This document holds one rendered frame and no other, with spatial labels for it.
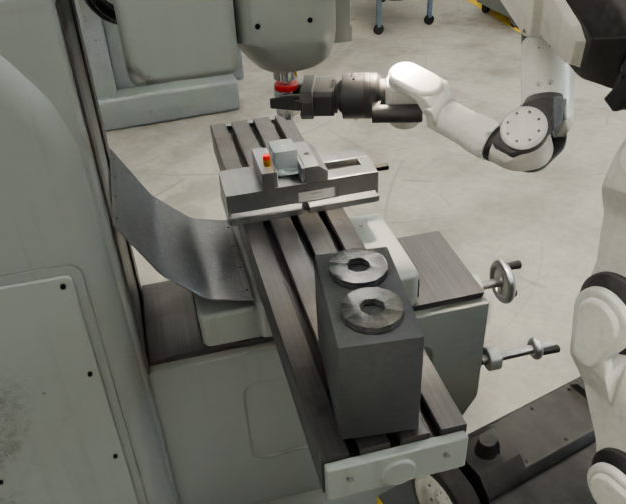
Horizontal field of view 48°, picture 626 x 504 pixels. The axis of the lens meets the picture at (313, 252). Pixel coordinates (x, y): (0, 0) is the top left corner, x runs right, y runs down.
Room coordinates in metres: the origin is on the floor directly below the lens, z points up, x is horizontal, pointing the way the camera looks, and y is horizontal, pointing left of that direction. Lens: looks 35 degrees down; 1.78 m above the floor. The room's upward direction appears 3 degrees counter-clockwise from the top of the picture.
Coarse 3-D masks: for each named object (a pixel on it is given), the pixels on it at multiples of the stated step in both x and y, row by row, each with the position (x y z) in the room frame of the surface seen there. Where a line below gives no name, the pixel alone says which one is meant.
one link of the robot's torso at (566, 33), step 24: (504, 0) 1.16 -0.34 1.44; (528, 0) 1.06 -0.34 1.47; (552, 0) 1.00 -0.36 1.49; (576, 0) 0.96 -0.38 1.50; (600, 0) 0.94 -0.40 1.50; (624, 0) 0.92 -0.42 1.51; (528, 24) 1.09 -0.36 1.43; (552, 24) 1.03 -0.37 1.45; (576, 24) 0.96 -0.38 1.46; (600, 24) 0.93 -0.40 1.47; (624, 24) 0.91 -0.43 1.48; (576, 48) 0.98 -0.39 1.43; (600, 48) 0.95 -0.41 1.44; (624, 48) 0.93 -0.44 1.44; (576, 72) 1.03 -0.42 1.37; (600, 72) 0.99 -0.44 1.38
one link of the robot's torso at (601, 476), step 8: (600, 464) 0.79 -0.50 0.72; (608, 464) 0.79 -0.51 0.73; (592, 472) 0.80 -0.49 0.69; (600, 472) 0.78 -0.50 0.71; (608, 472) 0.77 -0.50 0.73; (616, 472) 0.76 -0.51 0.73; (592, 480) 0.78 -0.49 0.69; (600, 480) 0.77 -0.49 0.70; (608, 480) 0.76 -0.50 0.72; (616, 480) 0.76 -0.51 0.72; (624, 480) 0.75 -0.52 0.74; (592, 488) 0.78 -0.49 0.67; (600, 488) 0.77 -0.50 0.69; (608, 488) 0.76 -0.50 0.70; (616, 488) 0.74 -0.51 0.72; (624, 488) 0.74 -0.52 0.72; (600, 496) 0.76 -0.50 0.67; (608, 496) 0.75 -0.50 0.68; (616, 496) 0.74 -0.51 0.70; (624, 496) 0.73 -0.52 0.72
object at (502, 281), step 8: (496, 264) 1.44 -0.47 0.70; (504, 264) 1.42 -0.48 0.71; (512, 264) 1.42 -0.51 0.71; (520, 264) 1.42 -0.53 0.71; (496, 272) 1.45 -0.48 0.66; (504, 272) 1.40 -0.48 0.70; (512, 272) 1.40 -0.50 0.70; (480, 280) 1.39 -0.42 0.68; (488, 280) 1.41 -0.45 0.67; (496, 280) 1.41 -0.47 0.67; (504, 280) 1.41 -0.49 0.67; (512, 280) 1.38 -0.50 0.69; (488, 288) 1.40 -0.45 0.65; (496, 288) 1.44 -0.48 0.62; (504, 288) 1.40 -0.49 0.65; (512, 288) 1.37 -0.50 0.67; (496, 296) 1.42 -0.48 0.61; (504, 296) 1.39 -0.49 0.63; (512, 296) 1.36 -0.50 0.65
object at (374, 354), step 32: (320, 256) 0.89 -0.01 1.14; (352, 256) 0.87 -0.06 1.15; (384, 256) 0.89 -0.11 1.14; (320, 288) 0.83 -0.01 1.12; (352, 288) 0.81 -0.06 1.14; (384, 288) 0.81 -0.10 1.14; (320, 320) 0.85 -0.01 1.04; (352, 320) 0.72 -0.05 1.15; (384, 320) 0.72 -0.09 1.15; (416, 320) 0.73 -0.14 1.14; (352, 352) 0.69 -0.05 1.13; (384, 352) 0.69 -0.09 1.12; (416, 352) 0.70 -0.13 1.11; (352, 384) 0.69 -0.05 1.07; (384, 384) 0.69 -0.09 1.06; (416, 384) 0.70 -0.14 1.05; (352, 416) 0.69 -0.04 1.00; (384, 416) 0.69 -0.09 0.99; (416, 416) 0.70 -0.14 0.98
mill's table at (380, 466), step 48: (240, 144) 1.69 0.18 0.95; (288, 240) 1.22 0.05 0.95; (336, 240) 1.24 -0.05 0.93; (288, 288) 1.09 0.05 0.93; (288, 336) 0.92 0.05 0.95; (288, 384) 0.88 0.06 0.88; (432, 384) 0.79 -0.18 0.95; (336, 432) 0.70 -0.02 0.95; (432, 432) 0.71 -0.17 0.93; (336, 480) 0.64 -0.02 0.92; (384, 480) 0.65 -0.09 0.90
